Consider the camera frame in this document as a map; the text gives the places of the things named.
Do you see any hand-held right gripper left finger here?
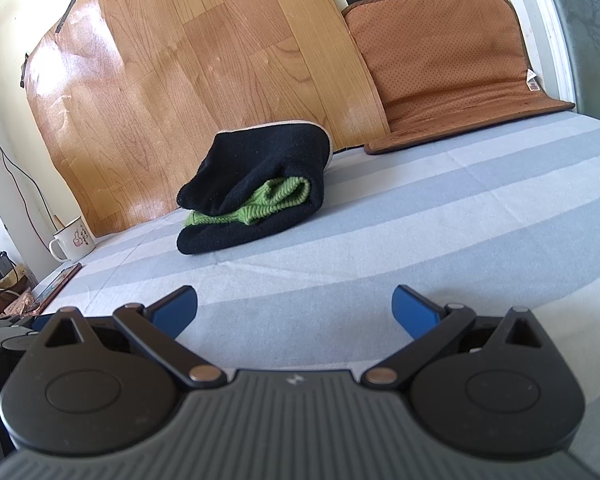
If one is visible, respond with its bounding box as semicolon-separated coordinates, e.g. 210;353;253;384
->
41;285;229;392

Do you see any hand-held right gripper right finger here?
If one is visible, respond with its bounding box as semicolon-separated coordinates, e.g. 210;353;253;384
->
362;284;549;391

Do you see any black green white knit sweater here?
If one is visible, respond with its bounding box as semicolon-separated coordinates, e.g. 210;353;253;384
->
176;121;335;257

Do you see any brown basket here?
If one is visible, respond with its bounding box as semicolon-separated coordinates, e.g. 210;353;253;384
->
0;266;37;322

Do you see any white enamel mug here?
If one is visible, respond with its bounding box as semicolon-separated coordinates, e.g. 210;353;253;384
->
49;215;97;262

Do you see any wood-pattern vinyl sheet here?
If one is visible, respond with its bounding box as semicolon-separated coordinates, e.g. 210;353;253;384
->
22;0;392;237

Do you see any brown padded seat cushion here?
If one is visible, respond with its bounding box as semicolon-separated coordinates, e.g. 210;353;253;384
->
342;0;577;156

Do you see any long black tape strip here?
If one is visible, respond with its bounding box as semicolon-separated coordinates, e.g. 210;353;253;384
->
55;0;81;37

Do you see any frosted glass door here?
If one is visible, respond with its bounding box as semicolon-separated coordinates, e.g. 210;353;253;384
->
540;0;600;129

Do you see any thin wall cable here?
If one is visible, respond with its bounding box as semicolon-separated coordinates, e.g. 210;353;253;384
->
0;109;57;233

